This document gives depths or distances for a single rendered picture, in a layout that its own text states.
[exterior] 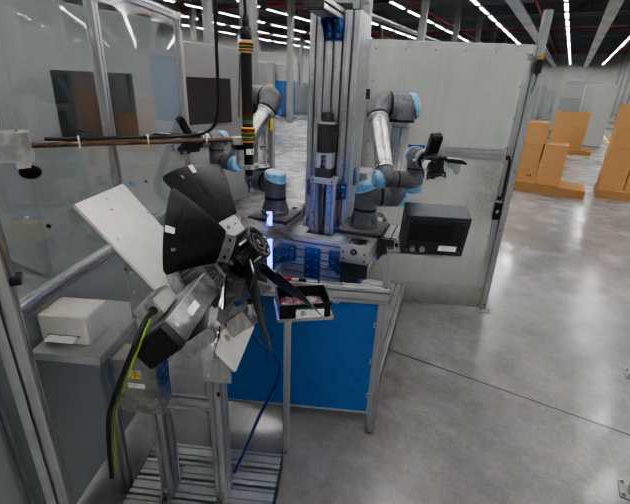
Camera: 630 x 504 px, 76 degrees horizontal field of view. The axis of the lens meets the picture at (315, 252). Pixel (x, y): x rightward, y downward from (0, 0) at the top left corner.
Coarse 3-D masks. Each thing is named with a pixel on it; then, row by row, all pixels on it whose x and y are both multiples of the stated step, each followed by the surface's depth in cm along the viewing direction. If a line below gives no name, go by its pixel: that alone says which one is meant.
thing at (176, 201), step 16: (176, 192) 106; (176, 208) 106; (192, 208) 110; (176, 224) 105; (192, 224) 110; (208, 224) 115; (176, 240) 105; (192, 240) 110; (208, 240) 116; (176, 256) 106; (192, 256) 112; (208, 256) 118
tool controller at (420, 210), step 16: (416, 208) 167; (432, 208) 168; (448, 208) 168; (464, 208) 168; (416, 224) 165; (432, 224) 164; (448, 224) 164; (464, 224) 163; (400, 240) 176; (416, 240) 170; (432, 240) 169; (448, 240) 168; (464, 240) 168
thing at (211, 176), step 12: (180, 168) 135; (204, 168) 140; (216, 168) 143; (168, 180) 131; (180, 180) 133; (192, 180) 135; (204, 180) 137; (216, 180) 139; (192, 192) 133; (204, 192) 135; (216, 192) 136; (228, 192) 139; (204, 204) 133; (216, 204) 134; (228, 204) 136; (216, 216) 133; (228, 216) 134
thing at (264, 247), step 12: (252, 228) 133; (240, 240) 128; (252, 240) 129; (264, 240) 136; (240, 252) 127; (252, 252) 127; (264, 252) 132; (228, 264) 129; (240, 264) 131; (252, 264) 130; (240, 276) 131
